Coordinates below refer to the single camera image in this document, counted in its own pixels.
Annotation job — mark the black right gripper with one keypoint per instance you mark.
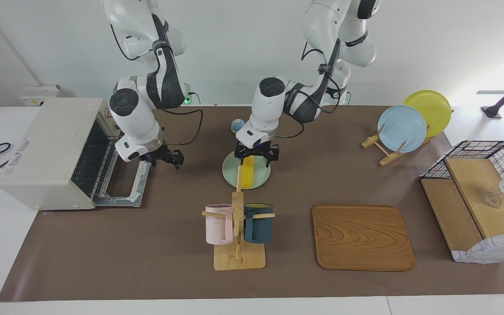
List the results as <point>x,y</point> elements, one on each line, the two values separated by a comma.
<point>155,156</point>

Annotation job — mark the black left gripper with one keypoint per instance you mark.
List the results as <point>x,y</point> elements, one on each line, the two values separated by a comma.
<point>258,152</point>

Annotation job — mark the mint green plate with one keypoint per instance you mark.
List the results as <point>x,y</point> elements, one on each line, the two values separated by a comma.
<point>261,175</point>

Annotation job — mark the yellow corn cob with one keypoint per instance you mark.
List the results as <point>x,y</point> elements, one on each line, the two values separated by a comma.
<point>247,175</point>

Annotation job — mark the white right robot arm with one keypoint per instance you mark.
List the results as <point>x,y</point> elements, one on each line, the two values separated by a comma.
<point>134,118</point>

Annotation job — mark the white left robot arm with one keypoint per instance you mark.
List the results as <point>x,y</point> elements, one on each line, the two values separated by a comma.
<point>269,113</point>

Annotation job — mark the white toaster oven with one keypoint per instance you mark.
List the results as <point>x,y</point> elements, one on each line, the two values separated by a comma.
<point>46,148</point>

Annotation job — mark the dark blue mug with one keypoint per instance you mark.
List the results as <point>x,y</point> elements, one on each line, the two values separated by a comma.
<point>258,227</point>

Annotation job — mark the pink mug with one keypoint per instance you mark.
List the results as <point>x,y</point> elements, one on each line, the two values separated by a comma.
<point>217,225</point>

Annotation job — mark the brown table mat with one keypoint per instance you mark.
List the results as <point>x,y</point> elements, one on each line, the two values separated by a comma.
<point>147,245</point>

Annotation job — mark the wooden mug tree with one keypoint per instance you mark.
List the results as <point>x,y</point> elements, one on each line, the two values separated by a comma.
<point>239,260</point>

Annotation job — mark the wooden plate rack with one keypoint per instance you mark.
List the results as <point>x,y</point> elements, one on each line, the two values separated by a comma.
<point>390,158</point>

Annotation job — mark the wooden serving tray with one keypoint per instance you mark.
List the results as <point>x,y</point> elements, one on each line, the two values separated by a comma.
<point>365,236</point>

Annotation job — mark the white electrical box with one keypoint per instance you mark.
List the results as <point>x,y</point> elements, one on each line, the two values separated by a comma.
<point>42,94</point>

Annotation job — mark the light blue plate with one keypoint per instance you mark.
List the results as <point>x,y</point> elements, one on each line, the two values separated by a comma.
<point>403,129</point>

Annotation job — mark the yellow plate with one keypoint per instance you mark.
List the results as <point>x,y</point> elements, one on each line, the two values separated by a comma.
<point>433,107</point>

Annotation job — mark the wooden shelf box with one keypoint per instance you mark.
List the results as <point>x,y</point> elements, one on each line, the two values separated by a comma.
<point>470,183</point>

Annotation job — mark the small clear glass bowl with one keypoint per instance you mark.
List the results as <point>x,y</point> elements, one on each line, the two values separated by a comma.
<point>491,199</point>

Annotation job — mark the white checked cloth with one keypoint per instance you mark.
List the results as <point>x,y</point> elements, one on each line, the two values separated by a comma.
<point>492,251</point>

